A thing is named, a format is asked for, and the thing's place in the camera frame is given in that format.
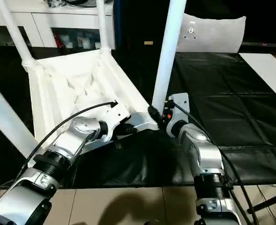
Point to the white flat board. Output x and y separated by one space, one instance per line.
269 72

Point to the black stand bar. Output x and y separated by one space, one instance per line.
271 202

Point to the white plastic table top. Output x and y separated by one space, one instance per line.
81 84

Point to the black cabinet with yellow label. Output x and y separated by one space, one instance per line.
138 23

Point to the white glass-door cabinet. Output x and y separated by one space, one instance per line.
44 23

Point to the grey cushion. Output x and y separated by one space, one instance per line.
212 33

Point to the black gear on cabinet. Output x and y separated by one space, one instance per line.
72 2

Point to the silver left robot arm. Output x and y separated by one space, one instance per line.
72 140

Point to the black table mat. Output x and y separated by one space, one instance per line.
231 103

